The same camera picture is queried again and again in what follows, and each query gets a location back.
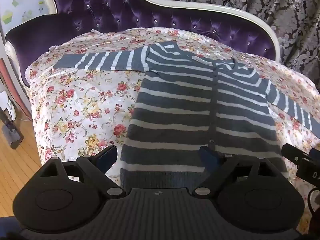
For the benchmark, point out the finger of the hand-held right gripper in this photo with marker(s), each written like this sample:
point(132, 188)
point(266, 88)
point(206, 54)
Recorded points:
point(293, 152)

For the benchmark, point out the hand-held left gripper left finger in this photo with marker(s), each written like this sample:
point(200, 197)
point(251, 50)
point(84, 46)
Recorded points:
point(108, 155)

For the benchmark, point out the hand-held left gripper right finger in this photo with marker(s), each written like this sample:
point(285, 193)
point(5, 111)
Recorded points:
point(208, 156)

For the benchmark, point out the grey white striped cardigan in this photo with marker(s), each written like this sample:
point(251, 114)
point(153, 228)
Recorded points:
point(175, 105)

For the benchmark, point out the floral printed blanket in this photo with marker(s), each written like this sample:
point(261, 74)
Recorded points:
point(75, 105)

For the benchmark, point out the grey upright appliance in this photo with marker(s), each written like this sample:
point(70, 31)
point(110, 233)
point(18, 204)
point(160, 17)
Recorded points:
point(10, 130)

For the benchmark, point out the brown wooden panel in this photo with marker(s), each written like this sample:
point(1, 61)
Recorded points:
point(5, 75)

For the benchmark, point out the purple tufted headboard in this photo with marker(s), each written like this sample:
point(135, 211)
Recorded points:
point(105, 12)

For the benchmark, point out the grey damask curtain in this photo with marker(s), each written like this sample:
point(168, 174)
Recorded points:
point(275, 2)

